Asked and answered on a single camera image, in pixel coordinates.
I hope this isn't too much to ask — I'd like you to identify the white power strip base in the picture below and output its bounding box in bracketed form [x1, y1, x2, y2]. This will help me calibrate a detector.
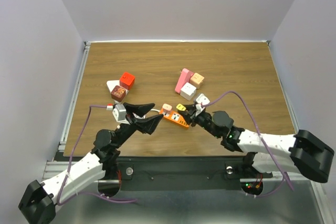
[106, 80, 129, 104]

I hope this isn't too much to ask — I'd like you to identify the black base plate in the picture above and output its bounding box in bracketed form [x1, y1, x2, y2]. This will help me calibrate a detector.
[99, 156, 272, 191]

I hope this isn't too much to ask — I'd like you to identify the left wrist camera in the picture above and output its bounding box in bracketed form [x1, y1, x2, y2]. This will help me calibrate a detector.
[107, 104, 129, 124]

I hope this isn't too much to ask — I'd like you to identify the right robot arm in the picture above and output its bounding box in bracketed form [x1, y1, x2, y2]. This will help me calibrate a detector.
[176, 104, 334, 183]

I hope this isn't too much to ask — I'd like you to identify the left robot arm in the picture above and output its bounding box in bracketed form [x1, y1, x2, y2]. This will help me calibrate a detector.
[18, 103, 163, 223]

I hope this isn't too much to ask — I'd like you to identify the pink cube socket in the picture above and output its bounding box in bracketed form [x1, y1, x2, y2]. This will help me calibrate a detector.
[162, 103, 172, 116]

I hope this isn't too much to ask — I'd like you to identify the bright red cube socket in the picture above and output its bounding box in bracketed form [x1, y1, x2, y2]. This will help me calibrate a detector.
[120, 72, 135, 90]

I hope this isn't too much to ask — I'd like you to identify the dark red cube socket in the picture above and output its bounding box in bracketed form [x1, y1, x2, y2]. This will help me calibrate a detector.
[110, 85, 127, 102]

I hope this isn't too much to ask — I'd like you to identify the pink triangular socket adapter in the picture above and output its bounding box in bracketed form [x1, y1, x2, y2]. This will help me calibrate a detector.
[175, 68, 194, 94]

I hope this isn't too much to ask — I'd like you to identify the beige dragon cube socket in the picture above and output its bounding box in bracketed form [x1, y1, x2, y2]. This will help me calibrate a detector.
[190, 72, 204, 89]

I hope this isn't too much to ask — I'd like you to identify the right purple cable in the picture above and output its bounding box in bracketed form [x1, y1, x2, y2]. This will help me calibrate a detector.
[201, 90, 295, 199]

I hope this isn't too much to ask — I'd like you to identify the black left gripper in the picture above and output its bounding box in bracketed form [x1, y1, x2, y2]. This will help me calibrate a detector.
[114, 102, 163, 148]

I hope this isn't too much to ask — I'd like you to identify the white cube socket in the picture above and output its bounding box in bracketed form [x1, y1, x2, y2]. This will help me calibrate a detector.
[180, 82, 197, 101]

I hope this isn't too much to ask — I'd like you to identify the orange power strip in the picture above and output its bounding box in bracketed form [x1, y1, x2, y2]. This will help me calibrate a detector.
[159, 109, 189, 129]

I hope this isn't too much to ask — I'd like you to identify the aluminium rail frame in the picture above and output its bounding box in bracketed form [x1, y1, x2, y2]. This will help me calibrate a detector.
[26, 39, 85, 183]

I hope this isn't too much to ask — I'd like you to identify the purple cable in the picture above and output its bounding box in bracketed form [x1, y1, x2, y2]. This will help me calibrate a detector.
[201, 90, 295, 199]
[57, 104, 138, 206]

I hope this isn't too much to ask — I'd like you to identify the yellow green cube socket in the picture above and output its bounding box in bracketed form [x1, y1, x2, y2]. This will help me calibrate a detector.
[176, 103, 186, 111]

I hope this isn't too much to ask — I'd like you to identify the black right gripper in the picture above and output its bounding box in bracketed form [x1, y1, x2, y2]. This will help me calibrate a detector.
[176, 104, 221, 139]

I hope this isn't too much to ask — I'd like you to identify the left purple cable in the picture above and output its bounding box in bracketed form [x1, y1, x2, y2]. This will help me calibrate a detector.
[57, 104, 138, 206]

